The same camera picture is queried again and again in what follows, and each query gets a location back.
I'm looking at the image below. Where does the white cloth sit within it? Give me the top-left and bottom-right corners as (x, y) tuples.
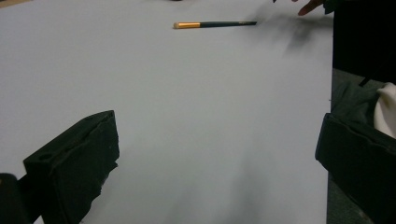
(373, 82), (396, 139)

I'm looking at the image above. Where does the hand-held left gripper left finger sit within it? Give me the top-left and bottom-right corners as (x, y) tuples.
(22, 109), (120, 224)

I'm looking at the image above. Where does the dark cloth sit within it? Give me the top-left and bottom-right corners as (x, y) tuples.
(330, 81), (387, 128)

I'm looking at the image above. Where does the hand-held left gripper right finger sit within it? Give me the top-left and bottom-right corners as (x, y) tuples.
(315, 113), (396, 224)

